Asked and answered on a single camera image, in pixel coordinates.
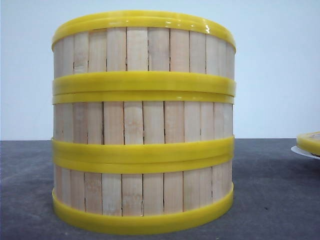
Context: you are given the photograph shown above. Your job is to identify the white plate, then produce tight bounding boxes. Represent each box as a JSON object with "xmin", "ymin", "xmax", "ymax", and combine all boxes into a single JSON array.
[{"xmin": 291, "ymin": 145, "xmax": 320, "ymax": 160}]

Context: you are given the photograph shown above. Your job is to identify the yellow rimmed steamer lid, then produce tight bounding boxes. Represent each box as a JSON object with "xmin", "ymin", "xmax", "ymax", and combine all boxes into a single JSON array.
[{"xmin": 296, "ymin": 131, "xmax": 320, "ymax": 157}]

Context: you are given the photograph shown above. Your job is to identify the front bamboo steamer basket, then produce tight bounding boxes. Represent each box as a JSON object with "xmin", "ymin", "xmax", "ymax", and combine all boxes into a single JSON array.
[{"xmin": 52, "ymin": 136, "xmax": 234, "ymax": 235}]

